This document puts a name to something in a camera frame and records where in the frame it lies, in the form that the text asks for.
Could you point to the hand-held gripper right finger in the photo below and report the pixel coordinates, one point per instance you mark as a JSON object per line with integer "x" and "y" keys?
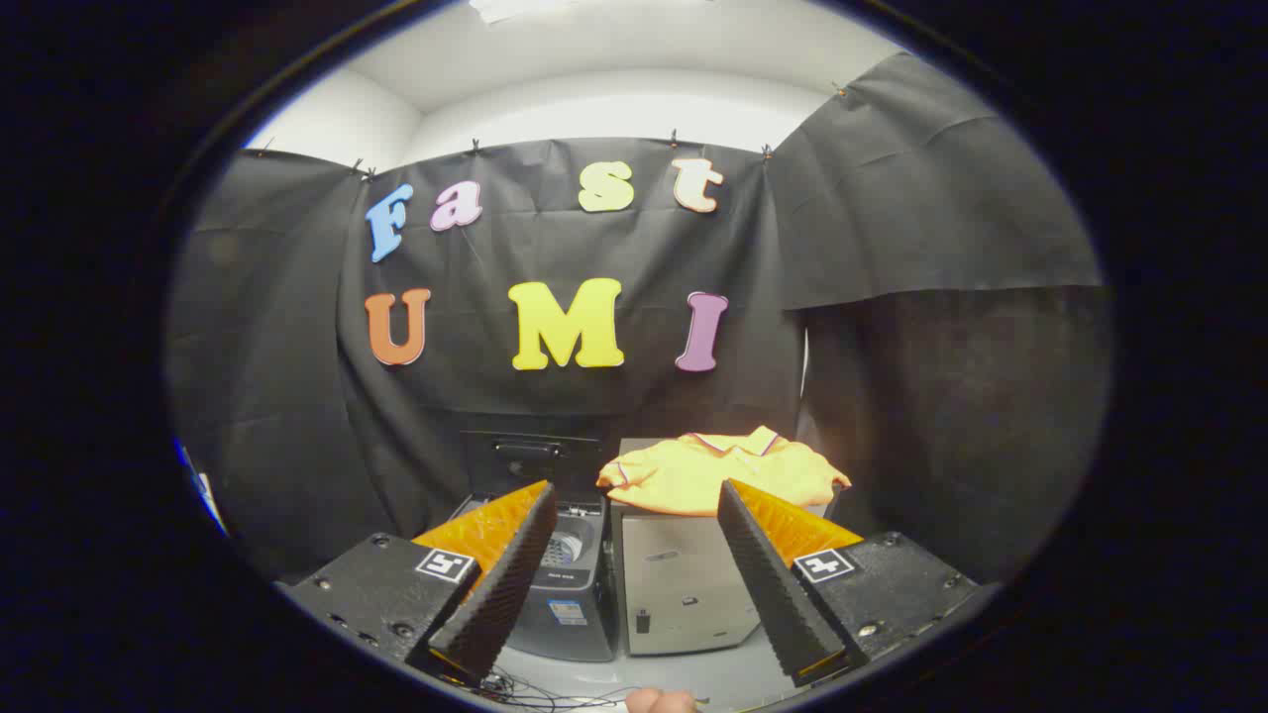
{"x": 768, "y": 584}

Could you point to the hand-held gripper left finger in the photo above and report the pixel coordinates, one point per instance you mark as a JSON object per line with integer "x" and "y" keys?
{"x": 510, "y": 584}

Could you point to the grey washing machine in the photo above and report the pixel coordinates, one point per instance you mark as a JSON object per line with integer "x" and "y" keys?
{"x": 580, "y": 604}

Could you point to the orange polo shirt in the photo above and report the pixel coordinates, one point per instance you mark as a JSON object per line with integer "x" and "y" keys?
{"x": 684, "y": 475}

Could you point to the white cabinet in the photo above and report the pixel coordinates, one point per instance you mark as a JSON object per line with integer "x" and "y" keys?
{"x": 684, "y": 584}

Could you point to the black backdrop cloth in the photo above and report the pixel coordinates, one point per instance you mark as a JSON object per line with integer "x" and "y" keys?
{"x": 614, "y": 248}

